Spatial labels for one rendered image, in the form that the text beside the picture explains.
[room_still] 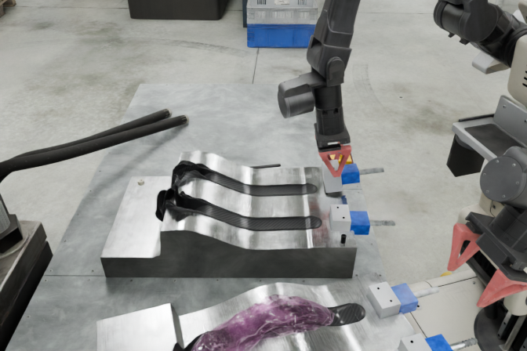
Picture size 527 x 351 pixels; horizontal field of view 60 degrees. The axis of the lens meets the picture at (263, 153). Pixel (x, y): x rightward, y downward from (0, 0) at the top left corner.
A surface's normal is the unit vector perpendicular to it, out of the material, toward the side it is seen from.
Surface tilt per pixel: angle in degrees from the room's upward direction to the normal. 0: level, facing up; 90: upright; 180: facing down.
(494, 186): 64
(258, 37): 91
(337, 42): 87
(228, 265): 90
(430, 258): 0
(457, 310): 0
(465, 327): 0
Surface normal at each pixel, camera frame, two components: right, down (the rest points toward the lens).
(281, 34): -0.03, 0.58
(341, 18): 0.28, 0.38
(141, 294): 0.00, -0.82
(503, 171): -0.86, -0.22
